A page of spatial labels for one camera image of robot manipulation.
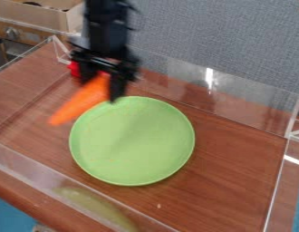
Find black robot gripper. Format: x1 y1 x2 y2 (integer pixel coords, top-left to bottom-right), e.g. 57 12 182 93
69 0 140 102

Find orange toy carrot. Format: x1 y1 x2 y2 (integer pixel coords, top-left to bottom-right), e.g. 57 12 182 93
48 72 110 126

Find red plastic block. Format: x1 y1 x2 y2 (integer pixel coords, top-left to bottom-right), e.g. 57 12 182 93
68 61 81 78

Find cardboard box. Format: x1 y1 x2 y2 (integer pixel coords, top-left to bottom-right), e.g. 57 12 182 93
0 0 84 32

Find green round plate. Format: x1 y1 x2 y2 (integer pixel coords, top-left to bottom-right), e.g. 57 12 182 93
69 96 196 186

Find clear acrylic tray walls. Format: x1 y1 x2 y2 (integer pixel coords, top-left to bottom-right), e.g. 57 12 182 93
0 38 299 232

